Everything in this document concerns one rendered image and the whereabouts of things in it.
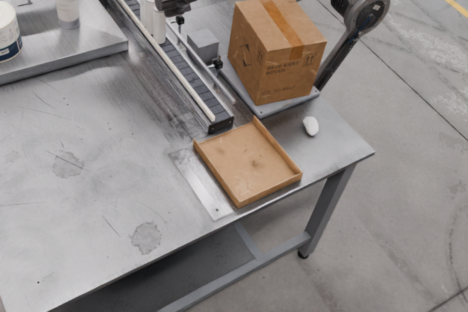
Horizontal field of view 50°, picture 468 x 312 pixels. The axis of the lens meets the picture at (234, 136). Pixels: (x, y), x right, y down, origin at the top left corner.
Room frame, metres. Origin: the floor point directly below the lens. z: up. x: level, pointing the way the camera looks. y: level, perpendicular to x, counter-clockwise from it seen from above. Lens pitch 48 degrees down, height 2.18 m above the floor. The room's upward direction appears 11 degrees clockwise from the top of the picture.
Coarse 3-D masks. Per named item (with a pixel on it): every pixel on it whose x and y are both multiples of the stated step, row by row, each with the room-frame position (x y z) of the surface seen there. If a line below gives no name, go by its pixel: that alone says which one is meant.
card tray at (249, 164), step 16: (240, 128) 1.26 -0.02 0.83; (256, 128) 1.28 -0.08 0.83; (208, 144) 1.16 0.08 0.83; (224, 144) 1.17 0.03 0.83; (240, 144) 1.19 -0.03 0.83; (256, 144) 1.20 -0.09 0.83; (272, 144) 1.21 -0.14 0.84; (208, 160) 1.06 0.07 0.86; (224, 160) 1.10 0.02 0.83; (240, 160) 1.11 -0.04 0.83; (256, 160) 1.13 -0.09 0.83; (272, 160) 1.14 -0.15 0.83; (288, 160) 1.14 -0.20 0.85; (224, 176) 1.03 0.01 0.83; (240, 176) 1.04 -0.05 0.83; (256, 176) 1.06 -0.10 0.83; (272, 176) 1.07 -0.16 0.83; (288, 176) 1.08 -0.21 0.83; (240, 192) 0.98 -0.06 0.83; (256, 192) 0.99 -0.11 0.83; (272, 192) 1.00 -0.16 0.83
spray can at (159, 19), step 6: (156, 12) 1.60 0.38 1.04; (162, 12) 1.60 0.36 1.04; (156, 18) 1.60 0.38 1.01; (162, 18) 1.60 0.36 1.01; (156, 24) 1.60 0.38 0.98; (162, 24) 1.60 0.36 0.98; (156, 30) 1.60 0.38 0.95; (162, 30) 1.60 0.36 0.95; (156, 36) 1.59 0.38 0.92; (162, 36) 1.60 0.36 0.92; (162, 42) 1.60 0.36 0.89
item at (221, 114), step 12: (132, 0) 1.87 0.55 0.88; (144, 36) 1.63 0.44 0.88; (168, 48) 1.58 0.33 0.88; (180, 60) 1.53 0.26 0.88; (180, 72) 1.45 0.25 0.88; (192, 72) 1.47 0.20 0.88; (192, 84) 1.40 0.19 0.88; (204, 84) 1.41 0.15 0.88; (204, 96) 1.35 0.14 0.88; (216, 108) 1.30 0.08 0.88; (216, 120) 1.24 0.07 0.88
